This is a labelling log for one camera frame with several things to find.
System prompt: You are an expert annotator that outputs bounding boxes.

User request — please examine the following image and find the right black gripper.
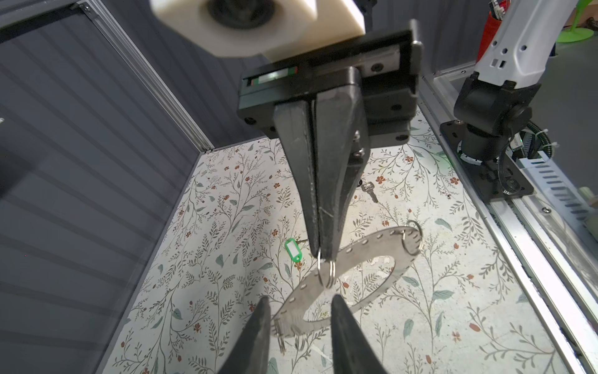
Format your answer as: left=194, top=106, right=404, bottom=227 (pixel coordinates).
left=237, top=19, right=423, bottom=261

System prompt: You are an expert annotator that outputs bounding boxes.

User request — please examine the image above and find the small metal keyring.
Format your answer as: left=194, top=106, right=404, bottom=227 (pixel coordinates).
left=316, top=249, right=336, bottom=289

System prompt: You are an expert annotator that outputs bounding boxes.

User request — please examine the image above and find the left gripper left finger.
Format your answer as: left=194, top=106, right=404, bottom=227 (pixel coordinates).
left=219, top=296, right=272, bottom=374

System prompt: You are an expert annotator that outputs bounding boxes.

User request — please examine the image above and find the white slotted cable duct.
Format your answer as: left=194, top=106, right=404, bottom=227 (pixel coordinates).
left=515, top=152, right=597, bottom=238

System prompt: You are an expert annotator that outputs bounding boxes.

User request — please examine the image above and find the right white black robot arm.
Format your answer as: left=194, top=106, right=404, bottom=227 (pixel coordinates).
left=238, top=1, right=573, bottom=262

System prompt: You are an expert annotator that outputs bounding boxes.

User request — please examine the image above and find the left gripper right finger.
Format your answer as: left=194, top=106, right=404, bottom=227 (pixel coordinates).
left=331, top=295, right=386, bottom=374

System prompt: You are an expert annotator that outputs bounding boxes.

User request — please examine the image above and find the green key tag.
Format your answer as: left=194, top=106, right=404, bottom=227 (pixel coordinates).
left=284, top=238, right=303, bottom=263

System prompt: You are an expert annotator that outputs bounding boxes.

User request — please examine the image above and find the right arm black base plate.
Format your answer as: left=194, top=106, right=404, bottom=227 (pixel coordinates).
left=440, top=121, right=534, bottom=204

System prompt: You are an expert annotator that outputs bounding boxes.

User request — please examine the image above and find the red bucket with pens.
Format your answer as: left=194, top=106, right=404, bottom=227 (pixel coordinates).
left=476, top=1, right=511, bottom=62

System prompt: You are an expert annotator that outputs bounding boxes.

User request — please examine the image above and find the metal perforated ring disc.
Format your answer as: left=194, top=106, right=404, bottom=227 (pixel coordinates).
left=273, top=226, right=418, bottom=338

